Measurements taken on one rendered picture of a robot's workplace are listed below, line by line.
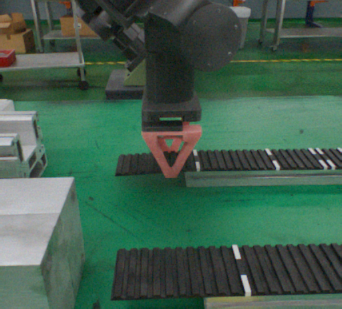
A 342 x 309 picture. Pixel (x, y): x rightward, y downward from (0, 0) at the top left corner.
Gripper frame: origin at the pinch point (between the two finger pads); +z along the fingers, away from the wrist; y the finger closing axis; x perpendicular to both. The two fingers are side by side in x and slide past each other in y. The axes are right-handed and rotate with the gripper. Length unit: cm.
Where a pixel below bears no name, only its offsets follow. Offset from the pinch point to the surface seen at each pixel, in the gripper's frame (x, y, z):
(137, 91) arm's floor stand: -6.5, -41.6, 3.7
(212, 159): 5.5, 0.4, -0.3
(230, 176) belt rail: 7.9, 0.9, 2.0
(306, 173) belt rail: 17.8, 1.2, 1.4
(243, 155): 10.0, -1.2, -0.1
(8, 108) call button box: -25.9, -14.7, -2.2
